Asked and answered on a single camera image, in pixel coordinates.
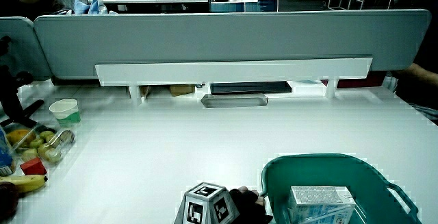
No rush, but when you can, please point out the clear plastic tray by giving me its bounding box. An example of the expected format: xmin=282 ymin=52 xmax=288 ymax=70
xmin=200 ymin=93 xmax=269 ymax=109

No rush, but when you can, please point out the white desk shelf riser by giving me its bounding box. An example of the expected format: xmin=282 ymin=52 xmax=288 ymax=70
xmin=94 ymin=57 xmax=374 ymax=105

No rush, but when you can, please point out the white green paper cup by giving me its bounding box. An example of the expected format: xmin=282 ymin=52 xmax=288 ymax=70
xmin=49 ymin=98 xmax=82 ymax=128

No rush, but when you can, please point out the orange mango fruit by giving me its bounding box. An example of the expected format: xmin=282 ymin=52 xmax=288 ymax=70
xmin=5 ymin=129 xmax=37 ymax=146

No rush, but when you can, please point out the green plastic plate basket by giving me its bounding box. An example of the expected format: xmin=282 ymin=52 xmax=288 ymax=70
xmin=259 ymin=153 xmax=422 ymax=224

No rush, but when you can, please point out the black camera tripod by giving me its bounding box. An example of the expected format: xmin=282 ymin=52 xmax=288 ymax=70
xmin=0 ymin=35 xmax=45 ymax=129

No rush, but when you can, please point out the red box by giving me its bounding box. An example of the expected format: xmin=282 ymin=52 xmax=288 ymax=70
xmin=320 ymin=71 xmax=387 ymax=88

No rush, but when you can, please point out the blue drink carton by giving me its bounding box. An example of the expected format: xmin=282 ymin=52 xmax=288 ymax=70
xmin=0 ymin=126 xmax=16 ymax=177

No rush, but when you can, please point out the person's left hand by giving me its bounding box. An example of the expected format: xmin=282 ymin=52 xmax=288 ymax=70
xmin=173 ymin=182 xmax=274 ymax=224

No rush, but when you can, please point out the brown cardboard box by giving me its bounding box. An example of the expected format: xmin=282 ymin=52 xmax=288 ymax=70
xmin=169 ymin=84 xmax=196 ymax=97

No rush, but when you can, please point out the white blue milk carton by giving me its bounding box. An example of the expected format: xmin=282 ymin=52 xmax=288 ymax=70
xmin=286 ymin=185 xmax=357 ymax=224

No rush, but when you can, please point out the red block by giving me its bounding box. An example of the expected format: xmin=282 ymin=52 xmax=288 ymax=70
xmin=19 ymin=157 xmax=48 ymax=176

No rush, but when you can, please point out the black flat tray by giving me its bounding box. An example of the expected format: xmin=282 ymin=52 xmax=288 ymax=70
xmin=209 ymin=81 xmax=293 ymax=96

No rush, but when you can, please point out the long gray desk partition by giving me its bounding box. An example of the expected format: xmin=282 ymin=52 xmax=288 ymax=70
xmin=33 ymin=9 xmax=432 ymax=80

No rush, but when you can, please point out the dark red apple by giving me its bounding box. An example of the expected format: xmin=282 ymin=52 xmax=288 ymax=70
xmin=0 ymin=182 xmax=20 ymax=220

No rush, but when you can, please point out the clear plastic fruit container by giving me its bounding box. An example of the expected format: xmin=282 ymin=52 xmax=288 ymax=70
xmin=3 ymin=123 xmax=77 ymax=165

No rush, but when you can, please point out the light blue cloth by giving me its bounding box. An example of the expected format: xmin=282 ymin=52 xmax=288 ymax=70
xmin=73 ymin=0 xmax=109 ymax=15

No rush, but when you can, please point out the yellow banana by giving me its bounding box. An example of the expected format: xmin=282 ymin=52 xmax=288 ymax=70
xmin=0 ymin=174 xmax=49 ymax=194

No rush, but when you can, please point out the brown kiwi fruit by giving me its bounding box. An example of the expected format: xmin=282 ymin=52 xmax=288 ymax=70
xmin=58 ymin=129 xmax=75 ymax=145

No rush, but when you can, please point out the short gray desk partition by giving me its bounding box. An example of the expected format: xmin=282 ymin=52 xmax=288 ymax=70
xmin=0 ymin=16 xmax=53 ymax=81

